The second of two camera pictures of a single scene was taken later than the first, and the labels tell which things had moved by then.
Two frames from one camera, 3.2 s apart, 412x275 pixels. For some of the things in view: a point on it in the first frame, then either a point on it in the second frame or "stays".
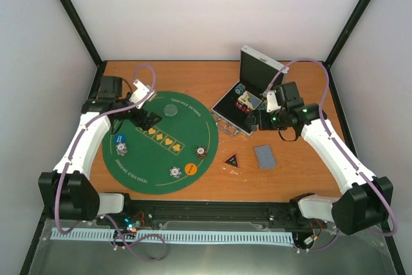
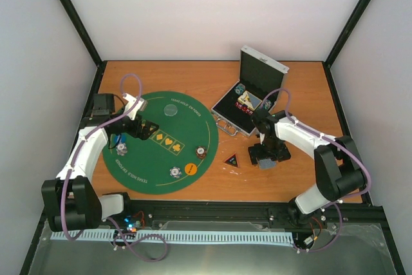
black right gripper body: [270, 124] -> [270, 147]
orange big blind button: [190, 169] stays
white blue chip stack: [121, 149] stays
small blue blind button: [120, 138] stays
